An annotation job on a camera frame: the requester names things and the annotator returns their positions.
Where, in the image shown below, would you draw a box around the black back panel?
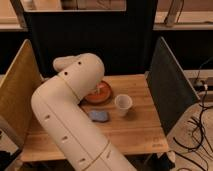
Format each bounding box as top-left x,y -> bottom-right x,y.
24,0 -> 158,77

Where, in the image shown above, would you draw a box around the blue eraser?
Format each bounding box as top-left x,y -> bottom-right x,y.
88,110 -> 109,122

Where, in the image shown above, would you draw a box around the right dark side panel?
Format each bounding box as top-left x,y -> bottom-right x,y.
147,37 -> 200,135

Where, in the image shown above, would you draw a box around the black floor cables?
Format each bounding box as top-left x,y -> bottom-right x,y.
172,56 -> 213,171

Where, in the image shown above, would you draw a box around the white plastic cup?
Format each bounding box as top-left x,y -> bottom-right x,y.
114,94 -> 133,117

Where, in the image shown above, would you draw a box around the left wooden side panel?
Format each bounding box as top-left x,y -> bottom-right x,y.
0,39 -> 41,148

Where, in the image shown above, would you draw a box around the orange ceramic bowl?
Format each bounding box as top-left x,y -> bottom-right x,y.
85,81 -> 112,104

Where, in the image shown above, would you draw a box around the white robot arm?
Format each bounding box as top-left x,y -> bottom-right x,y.
31,53 -> 137,171

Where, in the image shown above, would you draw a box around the power strip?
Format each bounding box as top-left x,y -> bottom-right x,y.
189,77 -> 213,89

